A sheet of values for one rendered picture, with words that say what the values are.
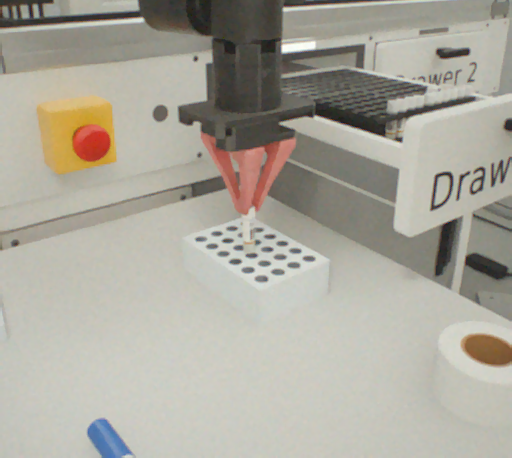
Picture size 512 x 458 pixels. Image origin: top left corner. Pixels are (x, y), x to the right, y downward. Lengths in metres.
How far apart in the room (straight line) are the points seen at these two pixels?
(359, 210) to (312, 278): 0.53
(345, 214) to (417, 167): 0.52
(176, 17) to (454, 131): 0.26
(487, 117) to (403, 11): 0.43
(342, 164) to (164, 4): 0.24
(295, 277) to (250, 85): 0.17
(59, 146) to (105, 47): 0.13
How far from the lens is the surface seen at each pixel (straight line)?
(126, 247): 0.65
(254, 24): 0.44
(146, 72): 0.71
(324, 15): 0.86
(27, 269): 0.63
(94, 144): 0.62
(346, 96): 0.71
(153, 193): 0.77
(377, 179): 0.57
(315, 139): 0.62
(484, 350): 0.47
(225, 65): 0.45
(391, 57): 0.96
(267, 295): 0.49
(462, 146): 0.56
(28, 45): 0.65
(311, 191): 0.94
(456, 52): 1.03
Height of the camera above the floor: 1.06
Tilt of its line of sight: 23 degrees down
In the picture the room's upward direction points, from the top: straight up
